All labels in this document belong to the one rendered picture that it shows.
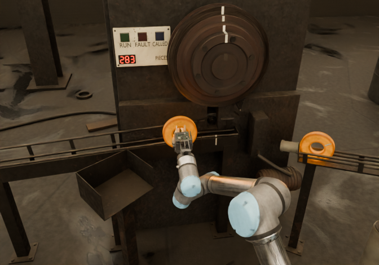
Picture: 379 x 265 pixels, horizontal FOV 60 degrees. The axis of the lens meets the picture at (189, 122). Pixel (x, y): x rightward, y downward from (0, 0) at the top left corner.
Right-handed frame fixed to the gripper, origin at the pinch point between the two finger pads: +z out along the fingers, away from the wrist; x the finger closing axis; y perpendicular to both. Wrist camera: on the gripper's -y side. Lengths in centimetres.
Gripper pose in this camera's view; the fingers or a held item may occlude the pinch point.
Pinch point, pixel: (179, 128)
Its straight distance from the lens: 147.9
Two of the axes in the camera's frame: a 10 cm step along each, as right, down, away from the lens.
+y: 0.2, -7.1, -7.0
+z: -1.5, -7.0, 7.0
